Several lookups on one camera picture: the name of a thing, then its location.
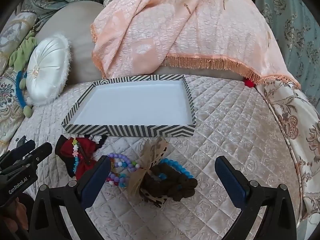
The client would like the blue ring with green pompoms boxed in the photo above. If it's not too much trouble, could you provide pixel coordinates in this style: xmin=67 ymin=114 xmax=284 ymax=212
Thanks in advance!
xmin=15 ymin=70 xmax=33 ymax=118

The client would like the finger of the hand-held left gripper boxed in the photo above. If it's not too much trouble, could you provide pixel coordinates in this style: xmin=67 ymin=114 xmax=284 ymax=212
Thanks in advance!
xmin=0 ymin=142 xmax=53 ymax=178
xmin=0 ymin=139 xmax=36 ymax=167

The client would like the tan mesh hair bow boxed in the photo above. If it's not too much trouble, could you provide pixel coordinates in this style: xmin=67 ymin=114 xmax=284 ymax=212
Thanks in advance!
xmin=127 ymin=137 xmax=168 ymax=208

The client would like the black white striped box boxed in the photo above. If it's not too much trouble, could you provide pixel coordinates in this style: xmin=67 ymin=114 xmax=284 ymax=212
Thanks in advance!
xmin=61 ymin=74 xmax=197 ymax=138

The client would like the pink fringed blanket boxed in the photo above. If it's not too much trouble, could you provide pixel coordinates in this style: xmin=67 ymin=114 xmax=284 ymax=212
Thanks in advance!
xmin=90 ymin=0 xmax=302 ymax=89

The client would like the cream floral embroidered cushion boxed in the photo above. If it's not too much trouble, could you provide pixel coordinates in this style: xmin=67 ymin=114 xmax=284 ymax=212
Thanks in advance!
xmin=0 ymin=66 xmax=32 ymax=145

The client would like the purple bead bracelet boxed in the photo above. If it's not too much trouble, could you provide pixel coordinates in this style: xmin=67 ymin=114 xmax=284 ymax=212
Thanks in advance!
xmin=108 ymin=153 xmax=140 ymax=187

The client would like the flower bead bracelet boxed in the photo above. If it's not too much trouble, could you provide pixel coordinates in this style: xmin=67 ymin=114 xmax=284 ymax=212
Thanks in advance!
xmin=67 ymin=137 xmax=79 ymax=178

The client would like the cream floral cloth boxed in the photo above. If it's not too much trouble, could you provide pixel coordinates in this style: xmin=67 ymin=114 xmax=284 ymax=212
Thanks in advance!
xmin=255 ymin=80 xmax=320 ymax=220

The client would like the white round satin pillow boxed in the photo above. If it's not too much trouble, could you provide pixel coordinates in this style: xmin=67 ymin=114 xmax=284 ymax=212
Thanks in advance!
xmin=26 ymin=35 xmax=73 ymax=105

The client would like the red hair bow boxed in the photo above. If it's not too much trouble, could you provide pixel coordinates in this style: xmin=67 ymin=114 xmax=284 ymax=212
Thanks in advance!
xmin=55 ymin=135 xmax=100 ymax=180

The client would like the dark scrunchie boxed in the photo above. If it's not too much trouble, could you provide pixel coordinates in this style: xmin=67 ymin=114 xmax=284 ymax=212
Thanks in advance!
xmin=140 ymin=164 xmax=198 ymax=203

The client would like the grey floral embroidered cushion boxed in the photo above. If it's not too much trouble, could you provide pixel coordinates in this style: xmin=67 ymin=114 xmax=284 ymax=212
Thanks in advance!
xmin=0 ymin=11 xmax=38 ymax=68

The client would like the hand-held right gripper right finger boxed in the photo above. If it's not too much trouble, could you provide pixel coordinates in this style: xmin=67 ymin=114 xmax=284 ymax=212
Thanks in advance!
xmin=214 ymin=156 xmax=297 ymax=240

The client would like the blue bead bracelet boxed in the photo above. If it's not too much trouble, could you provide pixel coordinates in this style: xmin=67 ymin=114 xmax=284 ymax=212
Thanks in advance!
xmin=159 ymin=158 xmax=194 ymax=180

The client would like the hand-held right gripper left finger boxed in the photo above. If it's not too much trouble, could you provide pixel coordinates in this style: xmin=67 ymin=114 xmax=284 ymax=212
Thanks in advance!
xmin=26 ymin=156 xmax=112 ymax=240

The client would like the beige sofa backrest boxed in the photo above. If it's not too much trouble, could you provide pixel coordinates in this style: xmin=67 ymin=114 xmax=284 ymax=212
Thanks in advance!
xmin=35 ymin=0 xmax=253 ymax=85

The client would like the person's left hand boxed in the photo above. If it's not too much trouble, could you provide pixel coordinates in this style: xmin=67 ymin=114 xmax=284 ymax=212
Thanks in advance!
xmin=0 ymin=196 xmax=28 ymax=240

